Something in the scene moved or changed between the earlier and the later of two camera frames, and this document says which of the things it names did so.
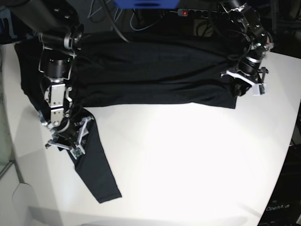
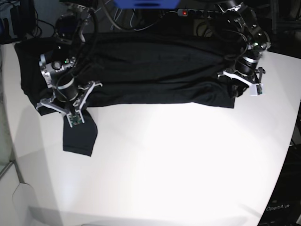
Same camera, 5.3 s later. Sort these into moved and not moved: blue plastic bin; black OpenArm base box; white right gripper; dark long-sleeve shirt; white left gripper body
Moved: dark long-sleeve shirt; white left gripper body
Not moved: blue plastic bin; black OpenArm base box; white right gripper
